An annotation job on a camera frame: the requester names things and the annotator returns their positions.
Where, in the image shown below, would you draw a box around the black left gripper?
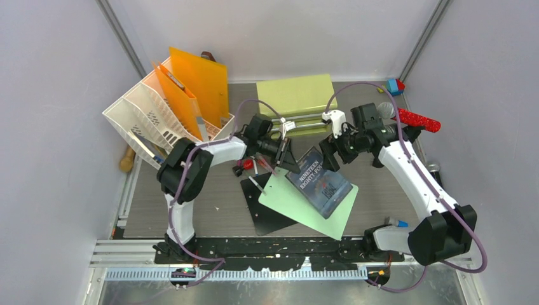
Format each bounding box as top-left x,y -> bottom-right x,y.
257,135 -> 300,173

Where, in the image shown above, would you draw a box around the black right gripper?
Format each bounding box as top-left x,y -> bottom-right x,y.
318,123 -> 364,172

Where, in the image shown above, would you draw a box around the Nineteen Eighty-Four dark book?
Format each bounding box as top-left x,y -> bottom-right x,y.
285,146 -> 353,219

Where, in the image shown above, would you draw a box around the thick orange binder folder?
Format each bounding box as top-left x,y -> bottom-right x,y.
153,63 -> 209,141

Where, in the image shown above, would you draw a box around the white plastic file rack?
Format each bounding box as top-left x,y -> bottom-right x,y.
102,57 -> 238,169

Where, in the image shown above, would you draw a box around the Animal Farm blue book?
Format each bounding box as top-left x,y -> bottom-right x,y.
129,131 -> 168,164

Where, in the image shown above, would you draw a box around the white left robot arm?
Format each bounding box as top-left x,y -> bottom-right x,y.
156,114 -> 299,263

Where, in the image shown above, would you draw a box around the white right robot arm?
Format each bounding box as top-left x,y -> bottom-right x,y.
319,104 -> 477,266

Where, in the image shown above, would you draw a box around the pink highlighter pen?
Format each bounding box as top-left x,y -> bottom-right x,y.
256,153 -> 276,175

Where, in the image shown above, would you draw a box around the blue cap white marker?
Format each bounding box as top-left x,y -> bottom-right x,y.
252,159 -> 259,176

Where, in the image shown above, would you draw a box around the mint green clipboard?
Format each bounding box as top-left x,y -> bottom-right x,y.
259,168 -> 358,240

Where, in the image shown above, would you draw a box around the green metal drawer cabinet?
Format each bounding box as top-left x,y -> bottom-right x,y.
256,74 -> 334,137

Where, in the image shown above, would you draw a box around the black clipboard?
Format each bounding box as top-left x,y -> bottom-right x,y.
240,179 -> 297,236

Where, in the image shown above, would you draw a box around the red glitter microphone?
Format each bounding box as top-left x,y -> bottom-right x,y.
376,102 -> 442,133

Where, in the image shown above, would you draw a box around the colourful toy blocks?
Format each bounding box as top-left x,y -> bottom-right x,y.
376,78 -> 406,97

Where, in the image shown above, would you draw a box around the blue silver small marker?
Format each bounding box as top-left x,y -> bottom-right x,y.
385,217 -> 409,227

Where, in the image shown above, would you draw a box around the black handheld microphone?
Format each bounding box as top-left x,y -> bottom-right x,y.
426,162 -> 444,188

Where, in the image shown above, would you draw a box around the thin orange folder in rack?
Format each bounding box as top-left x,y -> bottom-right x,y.
169,47 -> 229,128

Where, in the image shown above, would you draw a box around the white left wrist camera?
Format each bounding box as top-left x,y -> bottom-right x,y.
278,117 -> 296,139

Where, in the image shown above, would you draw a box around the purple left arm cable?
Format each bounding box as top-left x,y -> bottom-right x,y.
167,99 -> 287,287

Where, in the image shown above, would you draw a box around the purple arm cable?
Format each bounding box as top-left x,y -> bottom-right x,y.
324,81 -> 489,293
167,99 -> 287,287

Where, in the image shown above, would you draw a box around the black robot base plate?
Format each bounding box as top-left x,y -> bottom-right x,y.
153,237 -> 404,271

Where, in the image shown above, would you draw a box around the wooden handle tool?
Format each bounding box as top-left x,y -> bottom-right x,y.
119,146 -> 136,173

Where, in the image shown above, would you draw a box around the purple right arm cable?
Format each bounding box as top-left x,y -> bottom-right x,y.
324,81 -> 489,293

